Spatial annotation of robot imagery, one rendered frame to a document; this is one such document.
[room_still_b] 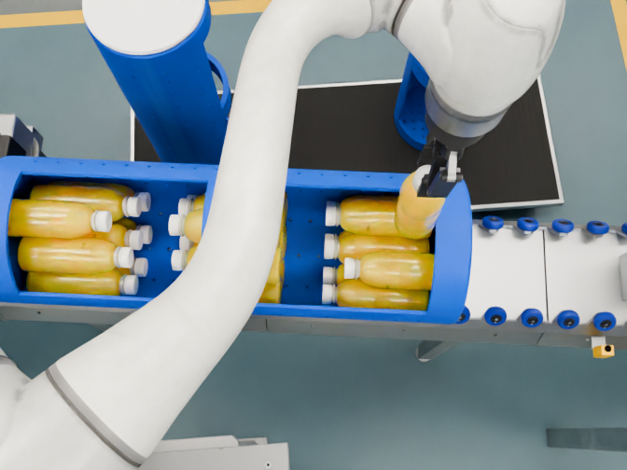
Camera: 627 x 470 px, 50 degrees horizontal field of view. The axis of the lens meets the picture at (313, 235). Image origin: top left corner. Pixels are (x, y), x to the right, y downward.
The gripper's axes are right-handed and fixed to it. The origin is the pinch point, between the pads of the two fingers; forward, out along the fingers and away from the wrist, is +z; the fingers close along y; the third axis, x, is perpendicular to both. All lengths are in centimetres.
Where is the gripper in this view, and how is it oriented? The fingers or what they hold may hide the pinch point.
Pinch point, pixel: (430, 172)
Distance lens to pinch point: 96.0
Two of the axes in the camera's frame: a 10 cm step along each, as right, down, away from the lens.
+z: -0.1, 2.8, 9.6
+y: 0.5, -9.6, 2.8
